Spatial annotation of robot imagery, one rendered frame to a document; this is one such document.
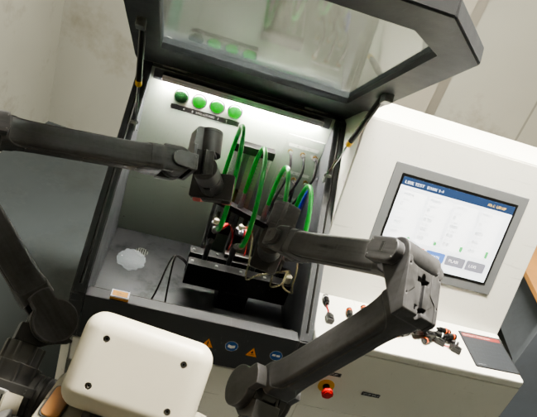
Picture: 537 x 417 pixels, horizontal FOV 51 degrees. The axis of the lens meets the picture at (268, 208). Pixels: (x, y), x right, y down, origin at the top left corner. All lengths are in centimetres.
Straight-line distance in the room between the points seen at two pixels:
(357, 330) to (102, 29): 373
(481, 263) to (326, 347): 113
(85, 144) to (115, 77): 329
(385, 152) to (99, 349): 113
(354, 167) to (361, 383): 67
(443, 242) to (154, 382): 123
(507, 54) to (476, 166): 238
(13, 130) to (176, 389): 57
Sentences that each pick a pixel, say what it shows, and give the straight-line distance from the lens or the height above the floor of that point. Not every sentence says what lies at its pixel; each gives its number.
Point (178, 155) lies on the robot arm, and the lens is 120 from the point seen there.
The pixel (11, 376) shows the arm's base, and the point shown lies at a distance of 106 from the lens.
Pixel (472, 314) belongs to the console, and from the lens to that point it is 207.
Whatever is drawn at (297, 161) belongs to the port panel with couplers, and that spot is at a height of 127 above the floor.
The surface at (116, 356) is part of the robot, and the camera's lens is 91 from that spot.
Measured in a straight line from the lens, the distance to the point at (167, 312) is 163.
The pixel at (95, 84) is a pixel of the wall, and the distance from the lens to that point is 452.
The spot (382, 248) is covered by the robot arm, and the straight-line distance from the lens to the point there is 89.
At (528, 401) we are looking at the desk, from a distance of 345.
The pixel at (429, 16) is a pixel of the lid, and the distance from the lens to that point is 105.
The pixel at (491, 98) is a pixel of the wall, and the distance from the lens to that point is 427.
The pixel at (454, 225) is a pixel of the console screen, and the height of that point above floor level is 130.
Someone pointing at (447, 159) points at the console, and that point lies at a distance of 184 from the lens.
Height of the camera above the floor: 201
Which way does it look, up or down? 28 degrees down
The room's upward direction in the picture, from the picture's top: 20 degrees clockwise
